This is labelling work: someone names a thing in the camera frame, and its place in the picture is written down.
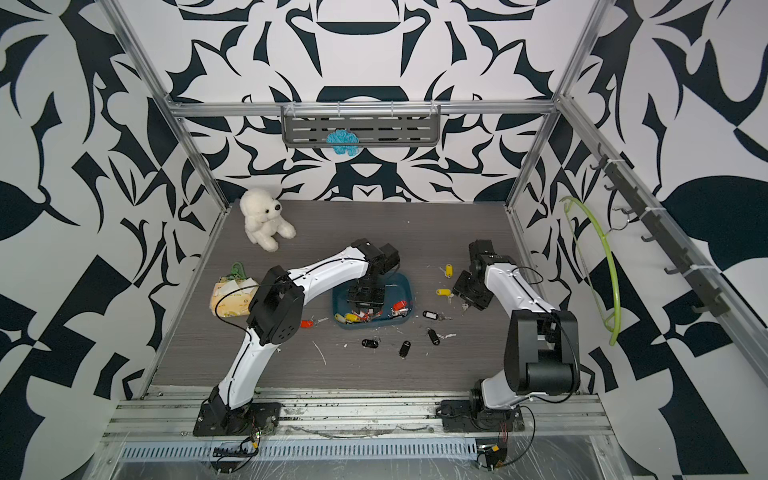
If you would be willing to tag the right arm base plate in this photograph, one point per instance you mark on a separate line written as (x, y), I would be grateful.
(462, 416)

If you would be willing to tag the grey slotted wall shelf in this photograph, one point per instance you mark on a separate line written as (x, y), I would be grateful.
(377, 125)

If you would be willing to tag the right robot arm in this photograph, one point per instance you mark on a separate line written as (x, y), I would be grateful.
(541, 358)

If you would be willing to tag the white teddy bear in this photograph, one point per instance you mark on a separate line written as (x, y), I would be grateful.
(263, 219)

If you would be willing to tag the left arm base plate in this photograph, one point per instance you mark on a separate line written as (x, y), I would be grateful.
(237, 419)

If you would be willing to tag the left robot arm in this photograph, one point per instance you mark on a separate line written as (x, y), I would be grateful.
(276, 308)

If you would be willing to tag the dark wall hook rail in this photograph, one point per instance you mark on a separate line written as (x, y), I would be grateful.
(664, 231)

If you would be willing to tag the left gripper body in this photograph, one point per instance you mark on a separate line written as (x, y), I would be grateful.
(369, 295)

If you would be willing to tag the teal plastic storage box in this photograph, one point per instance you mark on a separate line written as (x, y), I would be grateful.
(397, 288)

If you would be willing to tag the teal scrunchie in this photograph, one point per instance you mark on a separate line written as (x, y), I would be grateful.
(343, 142)

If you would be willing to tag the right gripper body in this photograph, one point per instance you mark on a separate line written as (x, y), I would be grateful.
(470, 292)

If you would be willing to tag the white slotted cable duct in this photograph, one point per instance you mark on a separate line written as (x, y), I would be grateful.
(308, 450)

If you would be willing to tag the yellow sponge packet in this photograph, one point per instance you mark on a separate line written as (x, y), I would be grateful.
(231, 297)

